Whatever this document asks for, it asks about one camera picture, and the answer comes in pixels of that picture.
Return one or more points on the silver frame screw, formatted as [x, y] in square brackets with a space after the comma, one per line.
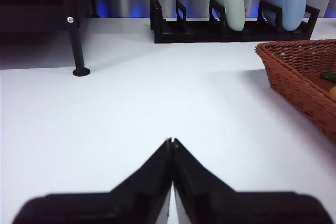
[70, 19]

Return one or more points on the black dish rack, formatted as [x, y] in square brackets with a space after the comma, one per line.
[183, 35]

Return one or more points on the black metal shelf frame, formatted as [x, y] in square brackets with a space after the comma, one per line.
[77, 45]

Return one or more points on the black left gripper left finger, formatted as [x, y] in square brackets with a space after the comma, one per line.
[118, 205]

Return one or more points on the pale green plate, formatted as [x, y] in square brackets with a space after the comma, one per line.
[231, 3]

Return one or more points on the brown wicker basket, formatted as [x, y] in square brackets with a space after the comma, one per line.
[294, 85]

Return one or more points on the light blue plate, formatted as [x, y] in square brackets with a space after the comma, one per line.
[286, 3]

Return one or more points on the brown potato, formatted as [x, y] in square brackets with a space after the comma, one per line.
[334, 90]

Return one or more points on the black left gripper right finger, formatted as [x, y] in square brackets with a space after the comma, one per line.
[236, 205]

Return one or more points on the green cucumber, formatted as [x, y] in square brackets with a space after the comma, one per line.
[329, 76]

